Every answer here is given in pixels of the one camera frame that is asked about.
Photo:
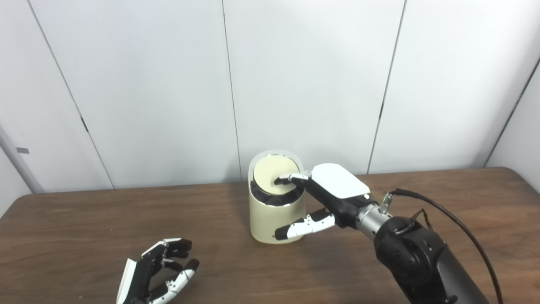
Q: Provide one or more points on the white and black left hand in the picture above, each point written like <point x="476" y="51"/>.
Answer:
<point x="141" y="274"/>

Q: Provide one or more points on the white and black right hand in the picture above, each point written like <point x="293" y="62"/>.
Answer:
<point x="339" y="185"/>

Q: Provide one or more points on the round cream bin lid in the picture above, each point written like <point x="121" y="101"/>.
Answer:
<point x="268" y="173"/>

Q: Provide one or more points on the cream-colored table bin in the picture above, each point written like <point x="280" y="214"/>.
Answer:
<point x="268" y="219"/>

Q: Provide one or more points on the black bin liner bag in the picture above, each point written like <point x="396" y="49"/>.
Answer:
<point x="274" y="200"/>

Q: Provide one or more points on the small grey tag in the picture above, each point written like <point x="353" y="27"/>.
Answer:
<point x="22" y="150"/>

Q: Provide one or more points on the grey wall post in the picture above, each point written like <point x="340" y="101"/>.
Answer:
<point x="21" y="169"/>

